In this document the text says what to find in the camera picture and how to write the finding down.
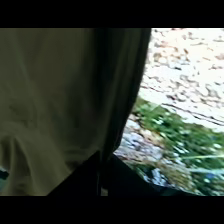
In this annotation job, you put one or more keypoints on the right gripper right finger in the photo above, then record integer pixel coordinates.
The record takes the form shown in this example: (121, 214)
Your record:
(126, 183)

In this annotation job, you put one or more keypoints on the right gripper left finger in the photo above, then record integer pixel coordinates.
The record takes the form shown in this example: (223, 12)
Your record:
(85, 181)

